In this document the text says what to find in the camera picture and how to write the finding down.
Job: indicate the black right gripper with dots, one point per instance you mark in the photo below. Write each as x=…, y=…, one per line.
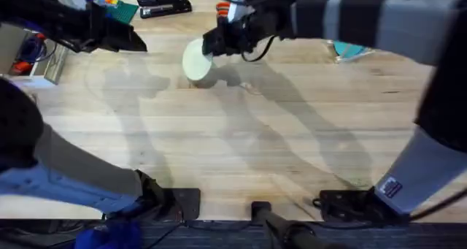
x=266, y=19

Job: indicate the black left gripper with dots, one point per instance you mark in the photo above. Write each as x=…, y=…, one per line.
x=93, y=30

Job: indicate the pale green plate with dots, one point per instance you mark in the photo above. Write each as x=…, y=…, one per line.
x=195, y=63

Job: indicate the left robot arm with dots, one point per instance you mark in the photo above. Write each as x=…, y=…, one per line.
x=73, y=170

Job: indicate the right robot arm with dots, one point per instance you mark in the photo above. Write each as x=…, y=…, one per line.
x=408, y=22

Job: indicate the green board with toy blocks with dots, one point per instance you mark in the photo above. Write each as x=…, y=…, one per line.
x=122, y=10

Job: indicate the right wrist upright flat plate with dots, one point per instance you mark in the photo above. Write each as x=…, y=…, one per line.
x=238, y=6

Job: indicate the black stapler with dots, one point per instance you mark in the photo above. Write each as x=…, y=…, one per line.
x=164, y=6

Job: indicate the grey box with tools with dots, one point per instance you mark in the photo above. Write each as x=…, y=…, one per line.
x=33, y=53

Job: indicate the teal flat packet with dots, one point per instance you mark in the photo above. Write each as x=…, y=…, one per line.
x=348, y=50

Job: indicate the black stand pole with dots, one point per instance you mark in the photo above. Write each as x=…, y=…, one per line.
x=281, y=225

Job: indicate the blue cloth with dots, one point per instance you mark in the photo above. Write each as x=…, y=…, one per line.
x=109, y=236

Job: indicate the black rail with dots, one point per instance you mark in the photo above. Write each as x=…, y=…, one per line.
x=383, y=238

